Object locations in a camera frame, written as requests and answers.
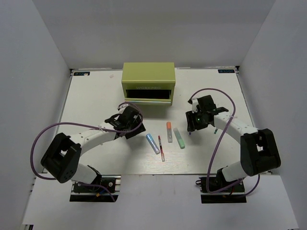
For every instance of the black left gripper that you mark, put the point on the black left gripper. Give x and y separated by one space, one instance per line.
141 129

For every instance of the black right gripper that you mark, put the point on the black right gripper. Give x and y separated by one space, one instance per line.
192 124

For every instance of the blue highlighter marker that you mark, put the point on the blue highlighter marker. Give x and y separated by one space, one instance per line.
153 143

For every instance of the green highlighter marker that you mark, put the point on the green highlighter marker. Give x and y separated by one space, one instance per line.
179 138

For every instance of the orange cap highlighter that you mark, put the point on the orange cap highlighter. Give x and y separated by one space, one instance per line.
169 132

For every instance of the red ink pen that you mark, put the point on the red ink pen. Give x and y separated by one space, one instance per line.
161 149

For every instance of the green metal drawer box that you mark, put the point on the green metal drawer box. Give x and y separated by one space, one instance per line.
149 83

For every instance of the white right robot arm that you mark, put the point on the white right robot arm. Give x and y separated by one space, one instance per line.
258 148

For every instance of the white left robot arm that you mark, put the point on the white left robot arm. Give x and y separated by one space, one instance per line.
62 157

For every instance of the right blue corner label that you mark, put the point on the right blue corner label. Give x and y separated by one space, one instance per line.
226 71

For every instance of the blue corner label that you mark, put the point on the blue corner label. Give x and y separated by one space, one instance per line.
81 73
226 71

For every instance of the left blue corner label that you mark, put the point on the left blue corner label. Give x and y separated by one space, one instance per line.
81 73

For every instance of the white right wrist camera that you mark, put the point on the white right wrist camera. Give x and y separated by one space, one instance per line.
195 104

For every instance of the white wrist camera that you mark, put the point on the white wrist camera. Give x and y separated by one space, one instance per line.
122 107
195 104

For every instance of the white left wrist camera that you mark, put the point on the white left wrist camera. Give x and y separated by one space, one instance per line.
122 107

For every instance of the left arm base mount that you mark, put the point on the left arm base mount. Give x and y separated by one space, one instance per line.
107 191

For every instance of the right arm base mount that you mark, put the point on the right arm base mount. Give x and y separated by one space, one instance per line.
232 195

